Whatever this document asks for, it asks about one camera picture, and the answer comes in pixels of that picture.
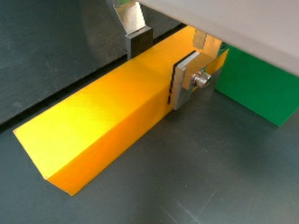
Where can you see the green stepped arch block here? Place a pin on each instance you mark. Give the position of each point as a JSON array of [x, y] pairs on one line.
[[261, 86]]

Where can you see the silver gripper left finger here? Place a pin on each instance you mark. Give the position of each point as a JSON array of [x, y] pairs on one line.
[[138, 34]]

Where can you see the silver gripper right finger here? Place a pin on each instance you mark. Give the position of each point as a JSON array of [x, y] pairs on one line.
[[190, 72]]

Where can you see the yellow long rectangular block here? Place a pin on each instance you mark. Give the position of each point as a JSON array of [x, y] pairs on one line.
[[77, 138]]

